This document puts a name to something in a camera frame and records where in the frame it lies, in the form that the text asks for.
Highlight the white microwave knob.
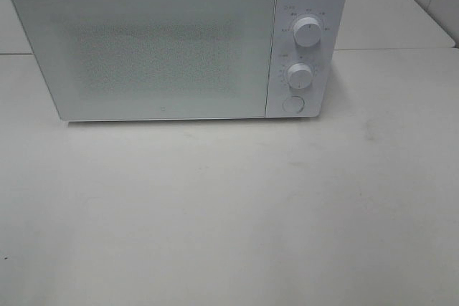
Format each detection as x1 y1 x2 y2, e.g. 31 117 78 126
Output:
292 16 323 47
286 63 313 90

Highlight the white microwave door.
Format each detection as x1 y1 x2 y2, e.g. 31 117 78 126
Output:
12 0 275 121

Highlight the upper white microwave knob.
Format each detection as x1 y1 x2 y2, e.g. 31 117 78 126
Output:
292 16 323 47

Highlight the round white door-release button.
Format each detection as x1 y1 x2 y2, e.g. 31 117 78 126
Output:
283 96 305 114

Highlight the lower white microwave knob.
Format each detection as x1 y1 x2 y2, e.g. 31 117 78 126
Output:
286 63 313 90

